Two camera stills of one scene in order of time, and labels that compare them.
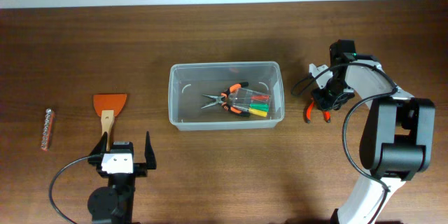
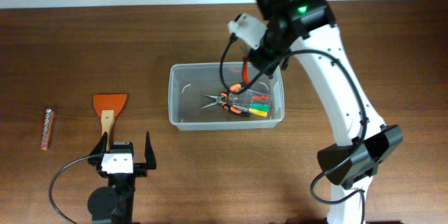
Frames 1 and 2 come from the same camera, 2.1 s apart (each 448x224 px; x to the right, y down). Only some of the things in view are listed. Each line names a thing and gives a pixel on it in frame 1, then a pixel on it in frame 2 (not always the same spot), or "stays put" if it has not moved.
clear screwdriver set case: x=255 y=103 stays put
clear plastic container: x=210 y=96 stays put
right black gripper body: x=332 y=94 to x=267 y=52
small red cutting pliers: x=327 y=113 to x=246 y=72
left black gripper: x=141 y=169 stays put
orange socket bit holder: x=47 y=129 stays put
